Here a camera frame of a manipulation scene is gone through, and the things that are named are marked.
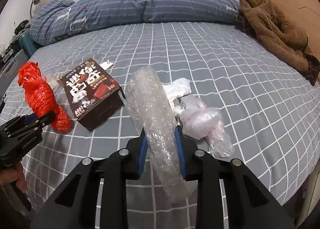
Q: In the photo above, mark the clear plastic bag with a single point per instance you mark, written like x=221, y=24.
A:
x=202, y=122

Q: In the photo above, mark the white cotton pad bag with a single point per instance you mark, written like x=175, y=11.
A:
x=54, y=80

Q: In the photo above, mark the blue desk lamp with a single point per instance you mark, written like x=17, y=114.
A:
x=33, y=3

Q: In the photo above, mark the clutter on suitcases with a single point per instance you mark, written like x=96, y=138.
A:
x=14, y=47

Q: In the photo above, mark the wooden headboard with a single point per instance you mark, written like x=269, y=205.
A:
x=306, y=14

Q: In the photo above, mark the bubble wrap roll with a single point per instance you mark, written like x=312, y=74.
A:
x=150, y=111

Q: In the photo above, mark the blue striped duvet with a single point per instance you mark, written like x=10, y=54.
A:
x=61, y=19

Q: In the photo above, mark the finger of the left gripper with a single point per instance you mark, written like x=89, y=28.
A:
x=40, y=122
x=19, y=122

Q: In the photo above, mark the grey suitcase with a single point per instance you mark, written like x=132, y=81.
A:
x=10, y=70

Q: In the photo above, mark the teal suitcase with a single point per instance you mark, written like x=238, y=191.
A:
x=27, y=43

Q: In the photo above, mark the red plastic bag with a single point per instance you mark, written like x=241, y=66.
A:
x=40, y=97

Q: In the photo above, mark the dark brown snack box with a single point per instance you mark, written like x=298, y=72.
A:
x=93, y=94

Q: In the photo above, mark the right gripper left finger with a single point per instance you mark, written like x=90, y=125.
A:
x=74, y=203

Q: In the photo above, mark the white tissue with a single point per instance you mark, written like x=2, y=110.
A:
x=177, y=89

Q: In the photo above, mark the brown fleece jacket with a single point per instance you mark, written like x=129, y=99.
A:
x=264, y=21

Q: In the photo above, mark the small white paper scrap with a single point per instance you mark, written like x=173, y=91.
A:
x=106, y=64

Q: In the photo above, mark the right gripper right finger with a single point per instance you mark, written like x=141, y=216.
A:
x=227, y=191

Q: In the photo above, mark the person's left hand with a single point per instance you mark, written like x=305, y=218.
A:
x=14, y=174

